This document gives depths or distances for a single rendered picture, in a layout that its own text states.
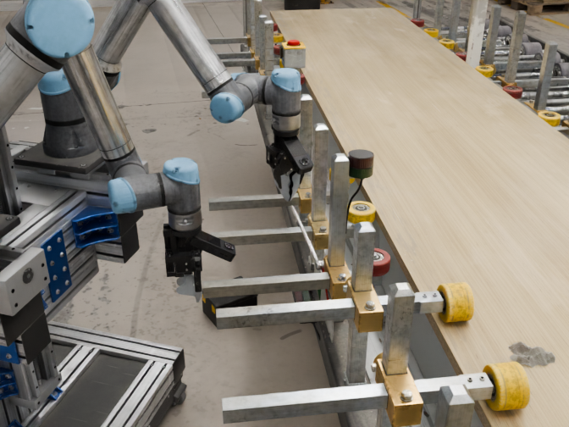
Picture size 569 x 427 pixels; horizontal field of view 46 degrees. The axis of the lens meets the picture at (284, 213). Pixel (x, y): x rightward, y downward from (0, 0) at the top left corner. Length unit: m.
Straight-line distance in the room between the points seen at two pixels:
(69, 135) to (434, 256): 1.00
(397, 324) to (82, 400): 1.41
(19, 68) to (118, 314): 1.86
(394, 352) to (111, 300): 2.10
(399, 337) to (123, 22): 1.13
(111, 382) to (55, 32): 1.39
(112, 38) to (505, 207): 1.16
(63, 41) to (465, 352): 0.95
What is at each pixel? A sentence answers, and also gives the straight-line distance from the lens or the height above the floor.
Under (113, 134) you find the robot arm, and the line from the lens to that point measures 1.49.
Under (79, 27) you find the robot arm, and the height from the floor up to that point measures 1.49.
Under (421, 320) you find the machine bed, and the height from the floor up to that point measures 0.75.
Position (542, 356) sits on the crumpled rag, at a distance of 1.39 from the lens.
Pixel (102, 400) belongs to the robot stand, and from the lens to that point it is 2.30.
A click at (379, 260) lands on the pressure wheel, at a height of 0.90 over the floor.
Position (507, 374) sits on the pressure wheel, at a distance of 1.23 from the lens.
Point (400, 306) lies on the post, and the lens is 1.10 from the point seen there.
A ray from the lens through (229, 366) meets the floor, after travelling 2.67.
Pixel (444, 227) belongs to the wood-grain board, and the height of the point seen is 0.90.
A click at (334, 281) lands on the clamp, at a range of 1.58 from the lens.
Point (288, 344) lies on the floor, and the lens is 2.76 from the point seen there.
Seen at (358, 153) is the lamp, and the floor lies 1.16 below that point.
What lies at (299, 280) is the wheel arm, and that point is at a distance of 1.60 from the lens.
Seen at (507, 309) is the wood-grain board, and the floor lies 0.90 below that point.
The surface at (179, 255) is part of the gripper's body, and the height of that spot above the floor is 0.96.
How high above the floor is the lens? 1.76
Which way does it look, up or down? 28 degrees down
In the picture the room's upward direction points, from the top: straight up
